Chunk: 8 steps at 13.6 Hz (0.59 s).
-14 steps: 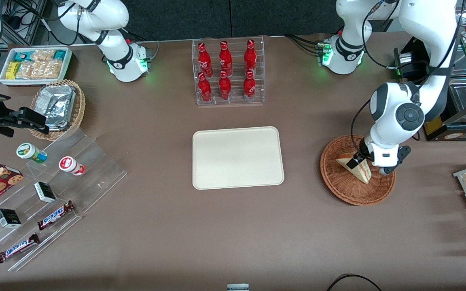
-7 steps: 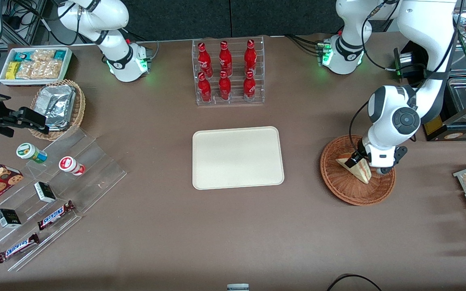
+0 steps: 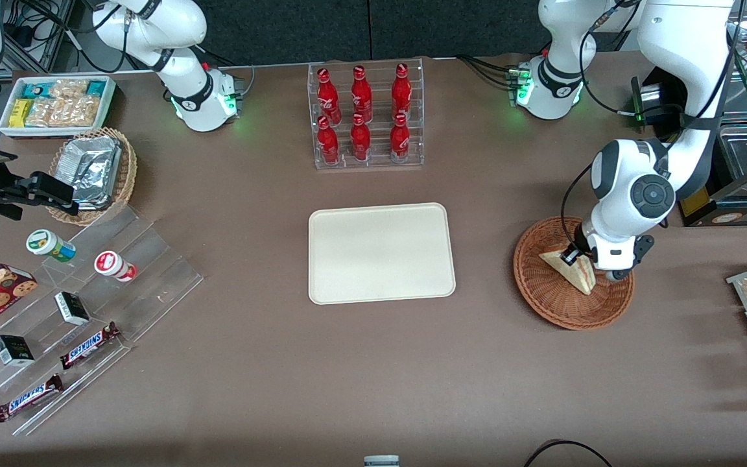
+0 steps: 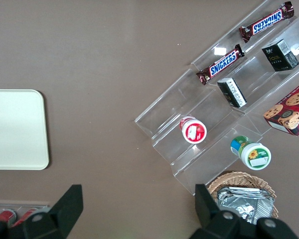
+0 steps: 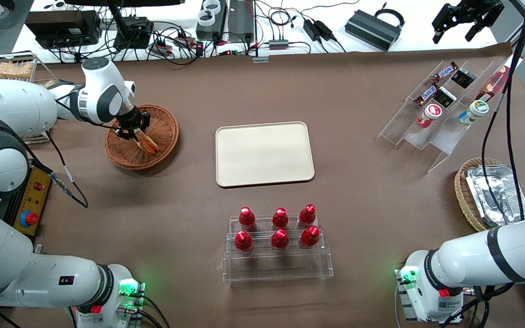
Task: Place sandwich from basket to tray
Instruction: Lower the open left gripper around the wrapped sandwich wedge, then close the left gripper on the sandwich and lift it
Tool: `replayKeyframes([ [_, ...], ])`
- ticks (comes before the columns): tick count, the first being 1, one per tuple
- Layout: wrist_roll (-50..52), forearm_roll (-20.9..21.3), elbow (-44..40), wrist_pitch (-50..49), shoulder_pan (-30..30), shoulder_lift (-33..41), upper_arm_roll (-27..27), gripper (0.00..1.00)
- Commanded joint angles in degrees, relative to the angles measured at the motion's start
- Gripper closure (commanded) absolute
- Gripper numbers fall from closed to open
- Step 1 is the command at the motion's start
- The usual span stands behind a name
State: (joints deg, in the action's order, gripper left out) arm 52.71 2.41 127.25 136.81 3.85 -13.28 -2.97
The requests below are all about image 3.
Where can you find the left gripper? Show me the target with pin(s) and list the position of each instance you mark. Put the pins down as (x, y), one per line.
(578, 250)

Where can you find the triangular sandwich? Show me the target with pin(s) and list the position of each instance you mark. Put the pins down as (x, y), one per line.
(571, 277)

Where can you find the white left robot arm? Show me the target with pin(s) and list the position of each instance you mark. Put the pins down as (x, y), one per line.
(633, 188)

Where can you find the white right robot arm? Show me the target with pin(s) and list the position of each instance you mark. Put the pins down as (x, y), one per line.
(185, 97)

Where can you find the brown wicker basket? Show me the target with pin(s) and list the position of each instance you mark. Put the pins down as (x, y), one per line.
(561, 311)

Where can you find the light wicker basket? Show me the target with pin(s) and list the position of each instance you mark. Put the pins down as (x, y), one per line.
(125, 175)

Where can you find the cream rectangular tray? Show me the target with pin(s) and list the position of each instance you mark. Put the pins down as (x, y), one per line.
(380, 253)

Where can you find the green lid yogurt cup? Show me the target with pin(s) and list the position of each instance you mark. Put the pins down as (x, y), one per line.
(46, 243)

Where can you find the silver foil wrapped package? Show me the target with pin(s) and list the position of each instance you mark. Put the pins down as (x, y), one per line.
(91, 168)

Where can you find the white plastic snack bin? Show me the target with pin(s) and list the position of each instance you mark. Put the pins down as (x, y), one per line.
(62, 133)

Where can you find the clear cracker bag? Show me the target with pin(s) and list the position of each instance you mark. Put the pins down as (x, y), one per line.
(41, 113)
(78, 111)
(69, 89)

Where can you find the yellow snack packet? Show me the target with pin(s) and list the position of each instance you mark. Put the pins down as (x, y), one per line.
(20, 113)

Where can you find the red lid yogurt cup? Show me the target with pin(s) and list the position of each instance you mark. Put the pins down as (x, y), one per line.
(113, 264)

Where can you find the teal snack packet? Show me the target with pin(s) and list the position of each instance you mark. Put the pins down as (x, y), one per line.
(96, 87)
(33, 89)

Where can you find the small black carton box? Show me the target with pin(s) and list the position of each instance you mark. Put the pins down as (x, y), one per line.
(72, 308)
(13, 350)

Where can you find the clear acrylic stepped display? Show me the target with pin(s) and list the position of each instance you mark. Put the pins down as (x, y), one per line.
(159, 285)

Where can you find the Snickers chocolate bar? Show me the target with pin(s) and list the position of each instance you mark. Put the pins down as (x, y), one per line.
(89, 344)
(28, 397)

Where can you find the black device with green light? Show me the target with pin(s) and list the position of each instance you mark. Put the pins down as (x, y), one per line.
(652, 97)

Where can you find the red cola bottle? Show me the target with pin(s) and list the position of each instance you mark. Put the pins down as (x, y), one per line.
(400, 137)
(327, 94)
(361, 91)
(360, 138)
(401, 89)
(328, 141)

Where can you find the clear acrylic bottle rack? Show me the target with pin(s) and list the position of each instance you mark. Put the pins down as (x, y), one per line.
(379, 162)

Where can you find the small grey object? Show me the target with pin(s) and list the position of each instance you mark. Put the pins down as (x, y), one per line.
(381, 462)

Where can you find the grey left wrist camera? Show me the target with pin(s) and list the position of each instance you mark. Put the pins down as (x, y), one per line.
(618, 275)

